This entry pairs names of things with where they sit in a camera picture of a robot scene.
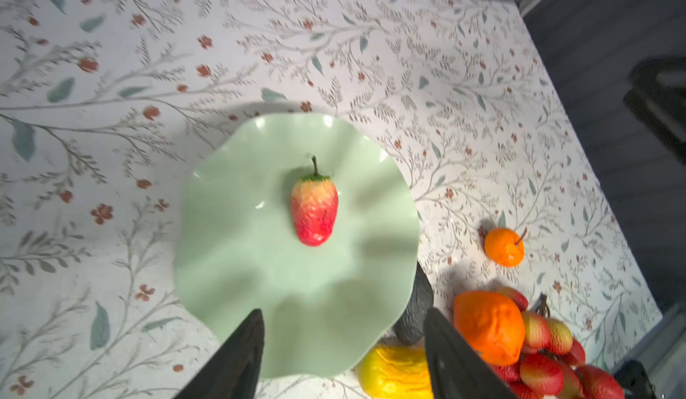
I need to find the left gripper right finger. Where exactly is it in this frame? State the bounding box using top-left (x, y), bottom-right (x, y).
top-left (423, 308), bottom-right (517, 399)

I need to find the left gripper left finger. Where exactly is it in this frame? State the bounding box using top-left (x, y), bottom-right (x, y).
top-left (175, 309), bottom-right (265, 399)

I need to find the large fake orange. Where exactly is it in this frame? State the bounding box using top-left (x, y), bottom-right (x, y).
top-left (453, 291), bottom-right (525, 366)

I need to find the dark fake avocado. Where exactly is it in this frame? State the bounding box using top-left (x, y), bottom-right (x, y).
top-left (393, 263), bottom-right (434, 345)

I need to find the yellow fake squash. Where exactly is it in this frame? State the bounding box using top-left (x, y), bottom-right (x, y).
top-left (356, 345), bottom-right (433, 399)

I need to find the red fake grape bunch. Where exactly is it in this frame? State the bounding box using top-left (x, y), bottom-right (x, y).
top-left (491, 286), bottom-right (626, 398)

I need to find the small orange fake tangerine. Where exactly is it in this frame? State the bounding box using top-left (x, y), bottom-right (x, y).
top-left (483, 227), bottom-right (528, 268)

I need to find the green scalloped fruit bowl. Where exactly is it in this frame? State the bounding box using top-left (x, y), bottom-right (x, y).
top-left (174, 113), bottom-right (420, 379)

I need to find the red fake strawberry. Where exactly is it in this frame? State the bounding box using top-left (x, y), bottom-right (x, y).
top-left (290, 156), bottom-right (339, 247)

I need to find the floral table mat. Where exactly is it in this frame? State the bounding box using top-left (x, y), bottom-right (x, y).
top-left (1, 0), bottom-right (662, 398)

